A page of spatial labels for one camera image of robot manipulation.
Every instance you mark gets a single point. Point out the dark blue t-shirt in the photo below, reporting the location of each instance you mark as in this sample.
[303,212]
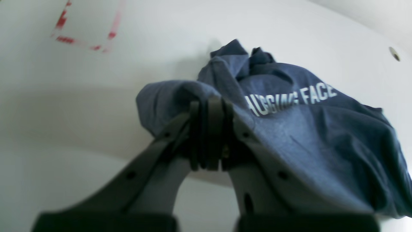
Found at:
[346,151]

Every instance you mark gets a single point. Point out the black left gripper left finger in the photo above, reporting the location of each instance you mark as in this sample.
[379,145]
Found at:
[141,197]

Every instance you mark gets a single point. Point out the red tape rectangle marking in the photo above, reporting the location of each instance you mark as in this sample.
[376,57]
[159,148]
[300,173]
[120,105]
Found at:
[92,24]

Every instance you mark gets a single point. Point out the right table grommet hole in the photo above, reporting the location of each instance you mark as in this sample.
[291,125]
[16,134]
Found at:
[394,54]

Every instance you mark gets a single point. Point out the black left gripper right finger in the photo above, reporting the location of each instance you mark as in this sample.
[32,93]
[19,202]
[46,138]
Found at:
[270,196]

